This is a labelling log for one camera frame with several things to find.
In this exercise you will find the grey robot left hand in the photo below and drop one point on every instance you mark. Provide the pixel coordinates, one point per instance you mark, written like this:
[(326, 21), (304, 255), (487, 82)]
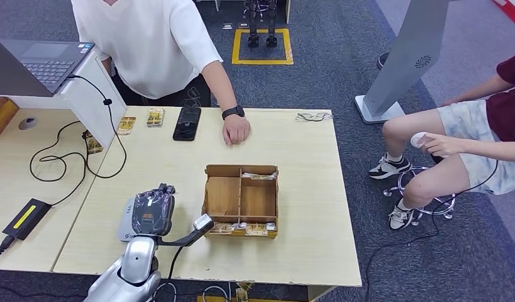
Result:
[(153, 210)]

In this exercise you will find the red panel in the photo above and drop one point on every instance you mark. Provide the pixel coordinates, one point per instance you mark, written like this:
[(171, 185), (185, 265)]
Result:
[(513, 11)]

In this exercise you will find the seated person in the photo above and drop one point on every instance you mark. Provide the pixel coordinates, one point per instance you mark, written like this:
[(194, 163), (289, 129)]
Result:
[(461, 121)]

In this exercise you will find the seated person's left forearm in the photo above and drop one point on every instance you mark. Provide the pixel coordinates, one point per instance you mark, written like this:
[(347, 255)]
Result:
[(494, 151)]

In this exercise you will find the black smartphone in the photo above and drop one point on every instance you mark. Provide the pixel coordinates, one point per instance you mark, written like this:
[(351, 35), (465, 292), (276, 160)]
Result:
[(187, 123)]

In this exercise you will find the white handheld controller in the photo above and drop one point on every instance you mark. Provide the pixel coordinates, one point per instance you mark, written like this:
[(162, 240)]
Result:
[(416, 139)]

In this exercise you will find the clear eyeglasses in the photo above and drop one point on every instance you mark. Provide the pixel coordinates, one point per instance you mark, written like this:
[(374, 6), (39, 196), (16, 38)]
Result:
[(314, 117)]

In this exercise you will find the round grey desk grommet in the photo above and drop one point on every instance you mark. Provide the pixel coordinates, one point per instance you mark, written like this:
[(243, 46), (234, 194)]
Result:
[(28, 123)]

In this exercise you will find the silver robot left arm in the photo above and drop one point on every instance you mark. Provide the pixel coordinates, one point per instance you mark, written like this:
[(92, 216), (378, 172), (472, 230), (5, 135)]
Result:
[(132, 262)]

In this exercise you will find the seated person's left hand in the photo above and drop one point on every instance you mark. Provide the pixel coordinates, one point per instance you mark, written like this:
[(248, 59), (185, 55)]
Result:
[(444, 145)]

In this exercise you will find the black yellow-labelled power adapter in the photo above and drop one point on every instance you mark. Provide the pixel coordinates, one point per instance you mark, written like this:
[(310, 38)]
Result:
[(27, 219)]

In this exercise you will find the white laptop riser box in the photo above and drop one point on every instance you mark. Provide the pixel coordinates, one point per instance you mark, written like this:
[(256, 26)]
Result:
[(94, 104)]

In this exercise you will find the standing person's right forearm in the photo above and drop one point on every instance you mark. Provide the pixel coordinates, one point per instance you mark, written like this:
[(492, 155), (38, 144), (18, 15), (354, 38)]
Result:
[(108, 66)]

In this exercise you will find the dark grey laptop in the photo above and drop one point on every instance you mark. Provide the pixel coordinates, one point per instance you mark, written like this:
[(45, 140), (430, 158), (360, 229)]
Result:
[(44, 62)]

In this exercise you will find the grey card reader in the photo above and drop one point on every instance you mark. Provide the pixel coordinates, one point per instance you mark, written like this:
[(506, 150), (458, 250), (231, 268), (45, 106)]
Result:
[(124, 228)]

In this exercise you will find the black humanoid robot legs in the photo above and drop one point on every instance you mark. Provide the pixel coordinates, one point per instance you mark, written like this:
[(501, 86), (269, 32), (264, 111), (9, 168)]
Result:
[(253, 25)]

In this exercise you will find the chrome black-seat stool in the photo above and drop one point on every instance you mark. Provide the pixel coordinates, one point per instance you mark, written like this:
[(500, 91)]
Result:
[(407, 175)]

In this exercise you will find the standing person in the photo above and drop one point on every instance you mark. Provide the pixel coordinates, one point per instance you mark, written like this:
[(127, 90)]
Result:
[(149, 41)]

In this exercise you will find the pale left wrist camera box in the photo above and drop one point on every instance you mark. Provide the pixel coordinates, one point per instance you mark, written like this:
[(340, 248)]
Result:
[(203, 222)]

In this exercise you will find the brown wooden block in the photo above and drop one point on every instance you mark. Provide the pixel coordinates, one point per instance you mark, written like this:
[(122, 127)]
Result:
[(2, 114)]

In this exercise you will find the grey kiosk stand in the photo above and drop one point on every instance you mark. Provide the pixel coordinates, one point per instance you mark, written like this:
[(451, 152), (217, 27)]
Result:
[(409, 54)]

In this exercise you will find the wooden compartment box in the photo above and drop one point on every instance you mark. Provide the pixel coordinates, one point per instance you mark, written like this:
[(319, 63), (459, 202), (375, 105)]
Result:
[(224, 196)]

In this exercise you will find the black wristwatch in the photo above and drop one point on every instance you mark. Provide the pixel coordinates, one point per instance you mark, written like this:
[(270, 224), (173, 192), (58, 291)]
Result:
[(233, 112)]

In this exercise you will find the seated person's right forearm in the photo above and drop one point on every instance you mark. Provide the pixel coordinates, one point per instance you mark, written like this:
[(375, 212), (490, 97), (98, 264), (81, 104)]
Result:
[(482, 89)]

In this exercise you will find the standing person's left forearm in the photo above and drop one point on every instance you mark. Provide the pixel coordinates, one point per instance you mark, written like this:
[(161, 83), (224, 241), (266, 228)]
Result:
[(221, 85)]

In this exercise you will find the yellow patterned key card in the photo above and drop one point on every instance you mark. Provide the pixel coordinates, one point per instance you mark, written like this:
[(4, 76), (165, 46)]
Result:
[(155, 117), (126, 125), (259, 176), (256, 229), (220, 228), (93, 144)]

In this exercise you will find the standing person's left hand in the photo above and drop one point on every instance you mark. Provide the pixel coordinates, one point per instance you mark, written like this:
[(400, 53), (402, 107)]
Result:
[(236, 131)]

